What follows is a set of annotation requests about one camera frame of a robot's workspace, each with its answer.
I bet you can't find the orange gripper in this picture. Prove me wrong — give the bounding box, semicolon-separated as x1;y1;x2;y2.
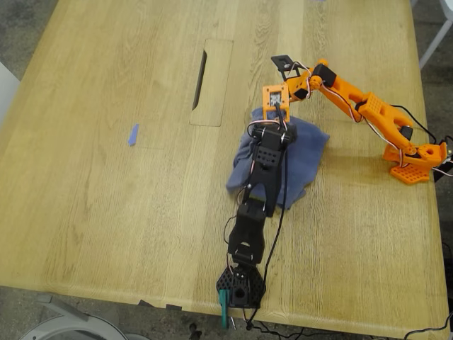
285;74;316;103

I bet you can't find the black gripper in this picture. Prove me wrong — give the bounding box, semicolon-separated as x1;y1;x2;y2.
248;123;297;145

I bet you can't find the blue printed T-shirt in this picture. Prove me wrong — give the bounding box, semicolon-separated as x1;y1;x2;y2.
225;107;331;210

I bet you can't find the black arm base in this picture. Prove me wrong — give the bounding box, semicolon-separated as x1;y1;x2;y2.
215;265;267;310

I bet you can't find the orange arm base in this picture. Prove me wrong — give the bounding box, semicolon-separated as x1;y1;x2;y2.
382;141;449;186

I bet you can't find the small blue tape piece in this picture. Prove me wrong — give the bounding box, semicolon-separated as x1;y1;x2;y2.
127;123;140;147

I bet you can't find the teal table clamp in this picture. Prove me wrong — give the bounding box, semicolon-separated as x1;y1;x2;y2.
218;288;231;329

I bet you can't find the grey round chair base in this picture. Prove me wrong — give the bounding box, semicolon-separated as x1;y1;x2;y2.
19;293;149;340

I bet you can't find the white chair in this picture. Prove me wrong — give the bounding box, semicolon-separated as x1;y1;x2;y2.
0;62;21;125

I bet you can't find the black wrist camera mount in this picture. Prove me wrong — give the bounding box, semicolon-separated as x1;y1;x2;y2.
270;55;302;81

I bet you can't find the black camera cable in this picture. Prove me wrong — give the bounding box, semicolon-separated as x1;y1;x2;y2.
246;104;309;340

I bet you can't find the wooden table cable hatch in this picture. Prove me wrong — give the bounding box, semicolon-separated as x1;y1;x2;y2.
189;38;234;128

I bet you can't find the white chair leg frame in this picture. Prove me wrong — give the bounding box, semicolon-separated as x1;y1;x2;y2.
419;19;453;70

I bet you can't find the black power cable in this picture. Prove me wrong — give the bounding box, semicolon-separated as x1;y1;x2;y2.
403;311;453;339

